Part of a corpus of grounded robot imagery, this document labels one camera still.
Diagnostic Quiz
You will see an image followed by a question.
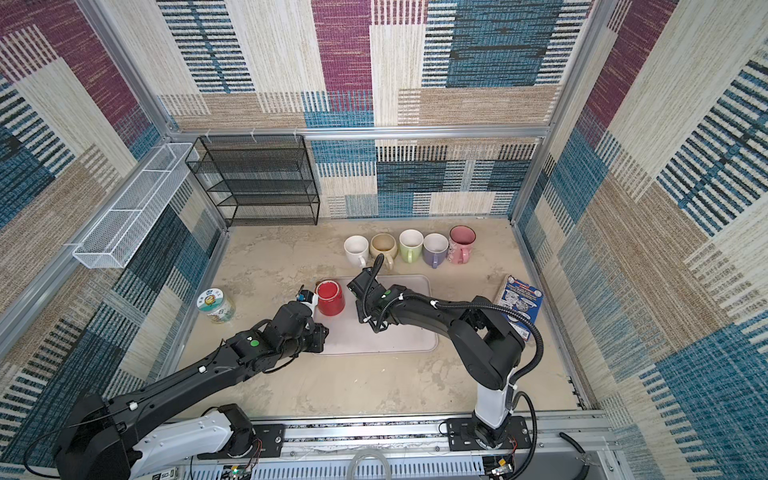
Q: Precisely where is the red mug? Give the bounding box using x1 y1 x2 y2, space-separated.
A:
315 280 345 317

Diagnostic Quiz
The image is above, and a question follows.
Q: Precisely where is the white mug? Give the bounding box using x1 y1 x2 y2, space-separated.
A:
343 235 370 268

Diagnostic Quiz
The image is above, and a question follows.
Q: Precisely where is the beige ceramic teapot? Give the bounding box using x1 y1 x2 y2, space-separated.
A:
369 233 398 270

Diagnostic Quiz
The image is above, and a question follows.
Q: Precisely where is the green mug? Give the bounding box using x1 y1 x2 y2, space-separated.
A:
399 229 424 264

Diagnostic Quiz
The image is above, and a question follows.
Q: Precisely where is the purple mug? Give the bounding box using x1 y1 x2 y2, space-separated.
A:
423 233 450 269

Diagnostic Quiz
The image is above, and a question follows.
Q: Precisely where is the pink patterned mug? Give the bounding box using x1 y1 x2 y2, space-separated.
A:
447 225 477 265

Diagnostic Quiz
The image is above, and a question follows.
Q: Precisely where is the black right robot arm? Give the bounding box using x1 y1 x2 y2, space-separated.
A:
347 268 525 448

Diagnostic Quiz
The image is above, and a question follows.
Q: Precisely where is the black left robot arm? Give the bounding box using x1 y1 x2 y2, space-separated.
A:
52 301 329 479

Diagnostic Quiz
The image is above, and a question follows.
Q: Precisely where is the white plastic tray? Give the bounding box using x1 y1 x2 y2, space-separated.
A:
315 276 438 356

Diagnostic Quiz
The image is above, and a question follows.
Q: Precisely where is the small labelled jar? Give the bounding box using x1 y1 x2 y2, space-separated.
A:
196 288 235 324

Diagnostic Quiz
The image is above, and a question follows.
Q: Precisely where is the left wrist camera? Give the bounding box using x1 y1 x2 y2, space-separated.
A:
296 286 319 314

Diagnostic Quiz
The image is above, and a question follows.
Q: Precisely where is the black wire mesh shelf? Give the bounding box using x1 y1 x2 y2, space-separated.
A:
185 134 320 227

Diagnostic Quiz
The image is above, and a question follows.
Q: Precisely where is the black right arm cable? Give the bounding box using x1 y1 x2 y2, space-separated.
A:
359 253 544 480

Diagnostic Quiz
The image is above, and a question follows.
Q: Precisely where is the white wire mesh basket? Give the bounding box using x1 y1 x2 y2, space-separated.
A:
73 143 192 269

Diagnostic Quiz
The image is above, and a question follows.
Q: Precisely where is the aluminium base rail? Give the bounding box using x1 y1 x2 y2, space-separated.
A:
143 410 619 480

